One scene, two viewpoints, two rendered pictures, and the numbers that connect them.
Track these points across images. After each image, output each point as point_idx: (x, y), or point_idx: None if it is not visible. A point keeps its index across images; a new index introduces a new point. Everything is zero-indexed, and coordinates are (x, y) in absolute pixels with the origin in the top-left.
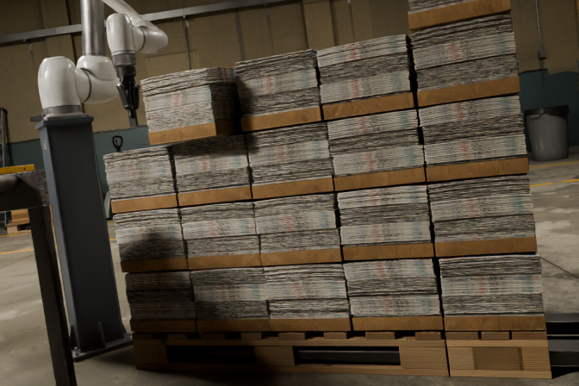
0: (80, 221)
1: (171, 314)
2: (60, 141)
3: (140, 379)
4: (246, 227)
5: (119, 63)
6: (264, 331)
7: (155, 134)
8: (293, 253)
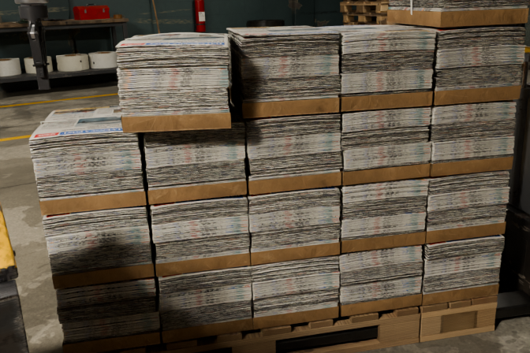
0: None
1: (126, 328)
2: None
3: None
4: (238, 225)
5: (31, 0)
6: None
7: (134, 120)
8: (289, 250)
